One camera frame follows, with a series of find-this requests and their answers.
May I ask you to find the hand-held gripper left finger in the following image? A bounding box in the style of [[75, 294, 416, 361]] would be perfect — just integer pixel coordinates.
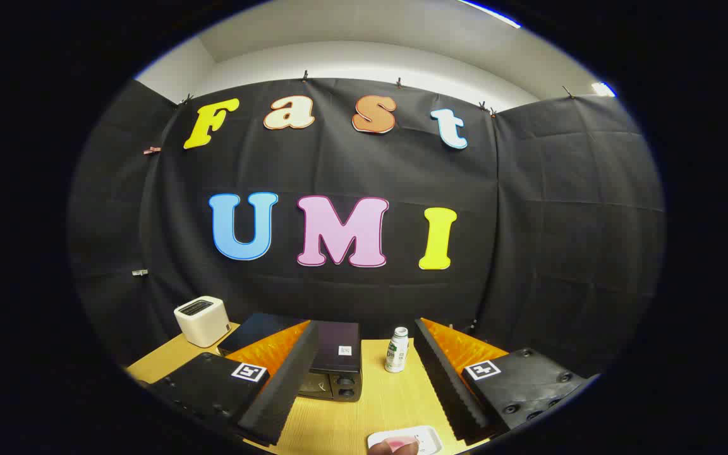
[[148, 321, 320, 448]]

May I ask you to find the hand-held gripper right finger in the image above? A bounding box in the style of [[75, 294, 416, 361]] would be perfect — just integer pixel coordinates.
[[413, 317, 592, 446]]

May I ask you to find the white square plate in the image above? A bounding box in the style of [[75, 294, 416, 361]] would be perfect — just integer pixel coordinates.
[[367, 425, 444, 455]]

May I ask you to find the black toaster oven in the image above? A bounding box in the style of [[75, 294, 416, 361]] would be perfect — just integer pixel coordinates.
[[217, 313, 363, 403]]

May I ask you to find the white bread toaster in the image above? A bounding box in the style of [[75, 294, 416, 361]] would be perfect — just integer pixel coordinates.
[[173, 296, 232, 348]]

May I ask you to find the white drink bottle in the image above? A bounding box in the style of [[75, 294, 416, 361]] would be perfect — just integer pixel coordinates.
[[384, 327, 410, 373]]

